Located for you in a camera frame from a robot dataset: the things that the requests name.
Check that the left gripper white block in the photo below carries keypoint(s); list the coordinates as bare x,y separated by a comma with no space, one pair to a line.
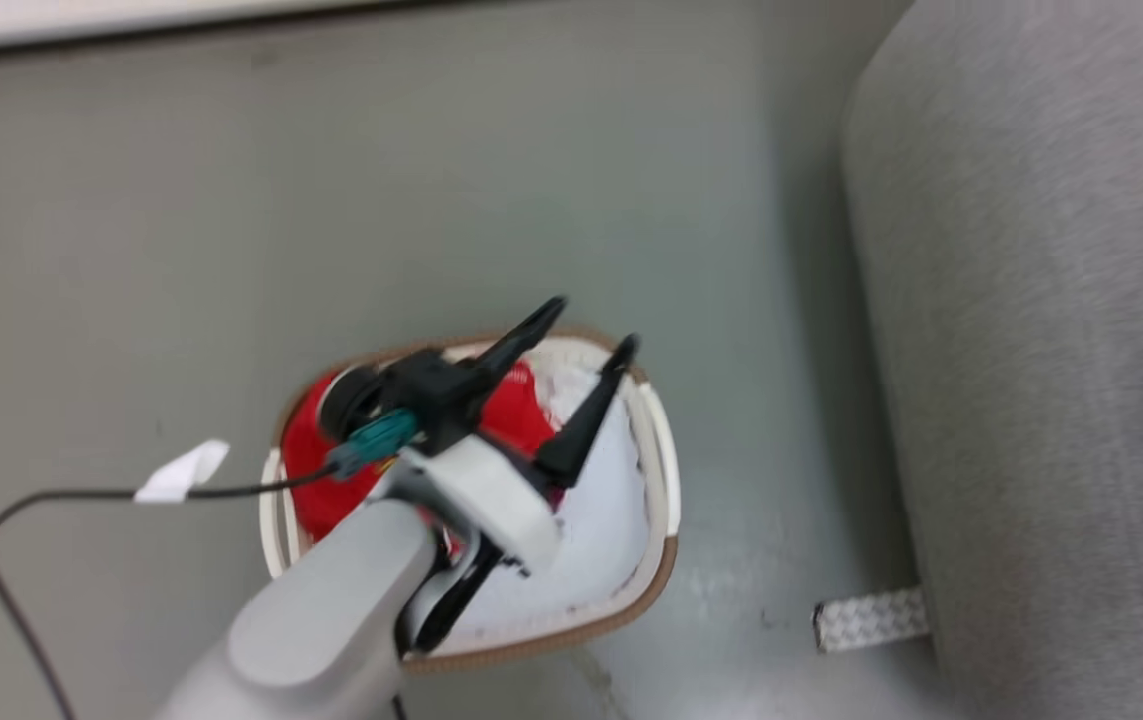
491,495

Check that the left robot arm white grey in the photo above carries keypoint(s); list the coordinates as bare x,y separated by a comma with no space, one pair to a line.
321,610

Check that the white clothing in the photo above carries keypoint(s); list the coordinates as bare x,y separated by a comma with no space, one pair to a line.
603,530

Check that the white laundry basket brown rim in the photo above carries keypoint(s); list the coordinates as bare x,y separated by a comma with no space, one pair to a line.
653,585

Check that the red clothing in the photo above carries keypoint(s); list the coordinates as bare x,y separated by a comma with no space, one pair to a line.
313,455

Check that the patterned silver floor strip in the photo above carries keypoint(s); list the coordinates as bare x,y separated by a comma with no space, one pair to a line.
871,620

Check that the grey fabric sofa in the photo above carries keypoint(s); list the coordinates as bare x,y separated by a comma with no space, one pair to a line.
1051,350

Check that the white baseboard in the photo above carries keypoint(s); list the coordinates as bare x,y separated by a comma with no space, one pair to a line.
131,18

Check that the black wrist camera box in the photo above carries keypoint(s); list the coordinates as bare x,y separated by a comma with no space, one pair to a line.
431,390

